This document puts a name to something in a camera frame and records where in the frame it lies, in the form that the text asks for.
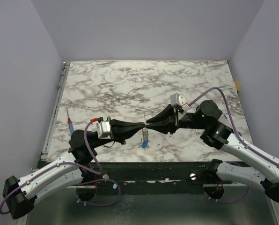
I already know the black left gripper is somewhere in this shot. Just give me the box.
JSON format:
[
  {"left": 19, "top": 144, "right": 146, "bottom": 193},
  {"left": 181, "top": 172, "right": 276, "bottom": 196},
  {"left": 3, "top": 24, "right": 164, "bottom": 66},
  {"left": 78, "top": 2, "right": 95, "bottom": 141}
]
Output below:
[{"left": 91, "top": 116, "right": 145, "bottom": 150}]

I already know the blue capped key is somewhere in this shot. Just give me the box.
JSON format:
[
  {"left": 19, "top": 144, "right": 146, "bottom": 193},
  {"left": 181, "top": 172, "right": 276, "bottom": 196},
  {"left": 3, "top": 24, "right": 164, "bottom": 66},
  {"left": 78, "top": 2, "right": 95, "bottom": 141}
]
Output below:
[{"left": 139, "top": 141, "right": 149, "bottom": 149}]

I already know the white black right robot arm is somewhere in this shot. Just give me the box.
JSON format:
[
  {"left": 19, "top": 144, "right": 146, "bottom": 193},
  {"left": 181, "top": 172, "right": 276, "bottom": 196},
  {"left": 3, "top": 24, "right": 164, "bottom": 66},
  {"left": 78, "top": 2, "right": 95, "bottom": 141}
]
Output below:
[{"left": 146, "top": 100, "right": 279, "bottom": 203}]

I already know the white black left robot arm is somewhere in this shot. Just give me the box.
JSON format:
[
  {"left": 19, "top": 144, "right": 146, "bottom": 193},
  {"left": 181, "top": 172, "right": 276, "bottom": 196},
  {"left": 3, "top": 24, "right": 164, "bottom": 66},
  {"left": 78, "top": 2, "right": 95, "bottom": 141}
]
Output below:
[{"left": 0, "top": 117, "right": 145, "bottom": 220}]

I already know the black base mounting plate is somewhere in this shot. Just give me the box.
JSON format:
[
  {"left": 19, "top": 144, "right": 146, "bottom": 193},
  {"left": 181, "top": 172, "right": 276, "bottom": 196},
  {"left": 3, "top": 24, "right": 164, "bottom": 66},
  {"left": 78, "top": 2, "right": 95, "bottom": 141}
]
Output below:
[{"left": 66, "top": 160, "right": 234, "bottom": 195}]

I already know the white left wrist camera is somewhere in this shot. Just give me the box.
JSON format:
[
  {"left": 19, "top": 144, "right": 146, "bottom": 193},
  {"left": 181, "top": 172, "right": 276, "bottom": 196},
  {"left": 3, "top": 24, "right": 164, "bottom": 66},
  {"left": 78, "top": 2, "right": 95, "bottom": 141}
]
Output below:
[{"left": 96, "top": 121, "right": 111, "bottom": 139}]

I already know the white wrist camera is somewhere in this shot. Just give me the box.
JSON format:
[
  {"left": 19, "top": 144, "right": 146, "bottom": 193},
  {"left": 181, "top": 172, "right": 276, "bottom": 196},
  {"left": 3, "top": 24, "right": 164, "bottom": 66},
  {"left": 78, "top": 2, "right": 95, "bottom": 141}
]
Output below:
[
  {"left": 96, "top": 121, "right": 111, "bottom": 139},
  {"left": 170, "top": 93, "right": 190, "bottom": 113}
]

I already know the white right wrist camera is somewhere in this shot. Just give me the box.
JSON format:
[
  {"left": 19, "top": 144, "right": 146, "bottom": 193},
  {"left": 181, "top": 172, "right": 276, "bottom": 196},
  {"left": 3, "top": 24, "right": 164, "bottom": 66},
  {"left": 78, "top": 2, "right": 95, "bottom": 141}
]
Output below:
[{"left": 170, "top": 93, "right": 190, "bottom": 113}]

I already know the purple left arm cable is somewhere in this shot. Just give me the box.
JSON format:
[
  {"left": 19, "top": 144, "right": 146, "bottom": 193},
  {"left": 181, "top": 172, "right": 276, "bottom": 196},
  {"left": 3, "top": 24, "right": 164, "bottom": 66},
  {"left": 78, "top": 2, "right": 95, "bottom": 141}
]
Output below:
[{"left": 0, "top": 117, "right": 109, "bottom": 215}]

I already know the blue red handled screwdriver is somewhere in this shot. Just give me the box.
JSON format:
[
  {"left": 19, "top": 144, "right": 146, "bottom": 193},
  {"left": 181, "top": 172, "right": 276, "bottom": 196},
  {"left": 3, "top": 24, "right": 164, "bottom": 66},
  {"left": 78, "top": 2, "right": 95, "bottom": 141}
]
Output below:
[{"left": 66, "top": 109, "right": 74, "bottom": 135}]

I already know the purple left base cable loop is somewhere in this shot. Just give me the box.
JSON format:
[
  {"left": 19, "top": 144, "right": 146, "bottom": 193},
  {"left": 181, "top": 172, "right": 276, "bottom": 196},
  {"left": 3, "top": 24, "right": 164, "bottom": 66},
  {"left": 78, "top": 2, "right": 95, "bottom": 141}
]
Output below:
[{"left": 75, "top": 175, "right": 121, "bottom": 207}]

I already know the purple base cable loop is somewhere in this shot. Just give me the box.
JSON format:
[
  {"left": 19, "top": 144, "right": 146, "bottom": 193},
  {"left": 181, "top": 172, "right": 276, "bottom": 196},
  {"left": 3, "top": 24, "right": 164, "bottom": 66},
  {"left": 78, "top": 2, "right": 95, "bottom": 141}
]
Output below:
[
  {"left": 75, "top": 175, "right": 121, "bottom": 207},
  {"left": 204, "top": 182, "right": 252, "bottom": 204}
]

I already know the left side metal rail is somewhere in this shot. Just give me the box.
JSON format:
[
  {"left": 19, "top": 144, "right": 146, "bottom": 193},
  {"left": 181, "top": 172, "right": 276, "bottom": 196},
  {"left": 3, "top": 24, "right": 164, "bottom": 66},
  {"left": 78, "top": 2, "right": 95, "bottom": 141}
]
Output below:
[{"left": 40, "top": 61, "right": 71, "bottom": 161}]

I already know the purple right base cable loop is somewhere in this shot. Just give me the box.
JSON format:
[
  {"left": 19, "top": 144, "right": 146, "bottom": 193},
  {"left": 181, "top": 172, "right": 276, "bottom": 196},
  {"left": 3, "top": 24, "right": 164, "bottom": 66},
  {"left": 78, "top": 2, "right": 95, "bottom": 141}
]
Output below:
[{"left": 204, "top": 182, "right": 252, "bottom": 204}]

